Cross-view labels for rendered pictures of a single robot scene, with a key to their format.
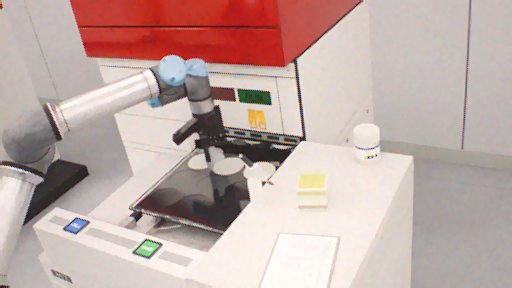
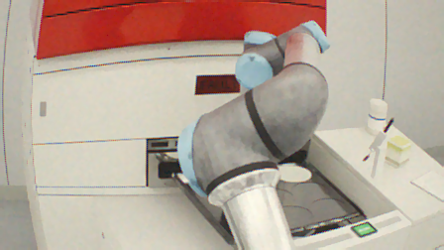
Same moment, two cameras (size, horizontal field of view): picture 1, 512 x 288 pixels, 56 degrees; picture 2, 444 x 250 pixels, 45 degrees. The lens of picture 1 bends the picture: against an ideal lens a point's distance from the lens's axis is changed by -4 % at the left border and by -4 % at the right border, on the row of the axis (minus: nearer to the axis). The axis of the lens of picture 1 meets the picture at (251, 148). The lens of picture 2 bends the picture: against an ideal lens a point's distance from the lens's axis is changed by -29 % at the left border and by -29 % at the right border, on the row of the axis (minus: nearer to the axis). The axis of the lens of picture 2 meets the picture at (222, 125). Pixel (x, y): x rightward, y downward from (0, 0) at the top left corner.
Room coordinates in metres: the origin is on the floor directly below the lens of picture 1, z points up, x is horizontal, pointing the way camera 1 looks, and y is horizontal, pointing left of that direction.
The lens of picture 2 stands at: (0.62, 1.47, 1.61)
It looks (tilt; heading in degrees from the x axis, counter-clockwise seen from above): 20 degrees down; 301
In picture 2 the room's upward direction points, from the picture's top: 5 degrees clockwise
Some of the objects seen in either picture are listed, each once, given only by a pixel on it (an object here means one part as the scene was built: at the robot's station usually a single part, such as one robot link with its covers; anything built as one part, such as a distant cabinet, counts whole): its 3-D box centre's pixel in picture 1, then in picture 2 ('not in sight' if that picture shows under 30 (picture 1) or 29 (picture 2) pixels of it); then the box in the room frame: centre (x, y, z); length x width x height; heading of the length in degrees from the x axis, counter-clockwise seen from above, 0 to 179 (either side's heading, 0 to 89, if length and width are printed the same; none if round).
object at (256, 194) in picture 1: (258, 181); (378, 151); (1.05, 0.00, 1.03); 0.06 x 0.04 x 0.13; 146
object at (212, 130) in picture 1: (209, 126); not in sight; (1.36, 0.11, 1.05); 0.09 x 0.08 x 0.12; 97
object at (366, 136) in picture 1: (366, 144); (377, 116); (1.17, -0.32, 1.01); 0.07 x 0.07 x 0.10
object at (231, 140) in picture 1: (242, 150); (231, 165); (1.46, 0.03, 0.89); 0.44 x 0.02 x 0.10; 56
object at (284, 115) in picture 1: (194, 110); (164, 118); (1.57, 0.17, 1.02); 0.82 x 0.03 x 0.40; 56
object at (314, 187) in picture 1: (313, 191); (398, 151); (1.01, -0.13, 1.00); 0.07 x 0.07 x 0.07; 74
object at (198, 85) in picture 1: (195, 79); (260, 56); (1.36, 0.13, 1.21); 0.09 x 0.08 x 0.11; 114
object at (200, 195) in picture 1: (212, 184); (273, 197); (1.28, 0.14, 0.90); 0.34 x 0.34 x 0.01; 56
